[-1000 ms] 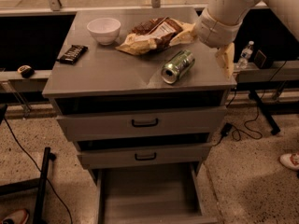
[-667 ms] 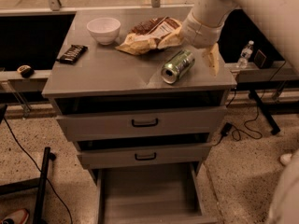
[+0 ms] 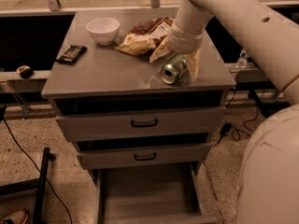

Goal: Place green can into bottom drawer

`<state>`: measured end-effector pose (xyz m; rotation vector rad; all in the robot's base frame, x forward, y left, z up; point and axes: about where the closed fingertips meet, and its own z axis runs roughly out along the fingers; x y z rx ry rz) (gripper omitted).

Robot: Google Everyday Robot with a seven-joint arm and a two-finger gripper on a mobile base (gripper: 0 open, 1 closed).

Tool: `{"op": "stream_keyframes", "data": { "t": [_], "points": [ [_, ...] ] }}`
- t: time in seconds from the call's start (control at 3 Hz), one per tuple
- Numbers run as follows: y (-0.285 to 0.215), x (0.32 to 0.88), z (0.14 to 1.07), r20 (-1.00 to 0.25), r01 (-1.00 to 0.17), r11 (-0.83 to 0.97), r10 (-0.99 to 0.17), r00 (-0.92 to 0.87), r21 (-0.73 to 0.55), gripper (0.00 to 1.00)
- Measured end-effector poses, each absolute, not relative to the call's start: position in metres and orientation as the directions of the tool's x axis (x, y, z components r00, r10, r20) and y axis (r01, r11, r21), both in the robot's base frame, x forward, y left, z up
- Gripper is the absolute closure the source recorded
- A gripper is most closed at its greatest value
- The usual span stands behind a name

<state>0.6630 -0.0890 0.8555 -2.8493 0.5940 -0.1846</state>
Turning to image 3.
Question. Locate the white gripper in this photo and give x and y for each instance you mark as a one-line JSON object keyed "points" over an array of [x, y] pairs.
{"points": [[185, 42]]}

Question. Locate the green soda can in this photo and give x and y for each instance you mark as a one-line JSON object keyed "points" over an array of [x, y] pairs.
{"points": [[174, 69]]}

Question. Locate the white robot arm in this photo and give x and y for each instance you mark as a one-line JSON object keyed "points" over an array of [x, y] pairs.
{"points": [[269, 174]]}

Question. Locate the grey drawer cabinet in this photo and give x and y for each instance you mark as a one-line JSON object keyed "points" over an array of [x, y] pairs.
{"points": [[104, 80]]}

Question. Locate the grey middle drawer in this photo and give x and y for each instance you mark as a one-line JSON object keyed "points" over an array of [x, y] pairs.
{"points": [[141, 156]]}

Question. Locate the grey top drawer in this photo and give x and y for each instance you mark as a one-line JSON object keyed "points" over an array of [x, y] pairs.
{"points": [[117, 125]]}

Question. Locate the grey open bottom drawer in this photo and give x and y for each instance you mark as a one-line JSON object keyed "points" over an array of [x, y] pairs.
{"points": [[155, 194]]}

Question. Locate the brown chip bag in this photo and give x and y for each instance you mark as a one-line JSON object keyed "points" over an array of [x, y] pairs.
{"points": [[145, 36]]}

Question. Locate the clear water bottle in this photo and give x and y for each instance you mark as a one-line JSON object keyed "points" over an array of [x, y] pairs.
{"points": [[242, 60]]}

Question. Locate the white ceramic bowl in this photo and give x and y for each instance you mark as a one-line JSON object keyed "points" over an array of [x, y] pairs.
{"points": [[103, 30]]}

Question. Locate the black table leg right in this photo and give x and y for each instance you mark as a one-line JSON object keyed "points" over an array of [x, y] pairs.
{"points": [[265, 109]]}

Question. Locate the black candy bar pack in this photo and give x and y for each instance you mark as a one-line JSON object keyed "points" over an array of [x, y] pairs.
{"points": [[72, 54]]}

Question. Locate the small black round device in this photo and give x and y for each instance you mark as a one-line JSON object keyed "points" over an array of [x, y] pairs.
{"points": [[25, 71]]}

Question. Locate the white red sneaker left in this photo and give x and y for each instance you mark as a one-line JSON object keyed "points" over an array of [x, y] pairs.
{"points": [[16, 217]]}

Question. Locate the black power adapter with cable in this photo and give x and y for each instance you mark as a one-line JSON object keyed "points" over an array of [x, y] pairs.
{"points": [[241, 118]]}

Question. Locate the black stand frame left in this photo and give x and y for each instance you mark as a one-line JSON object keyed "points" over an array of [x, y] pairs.
{"points": [[38, 183]]}

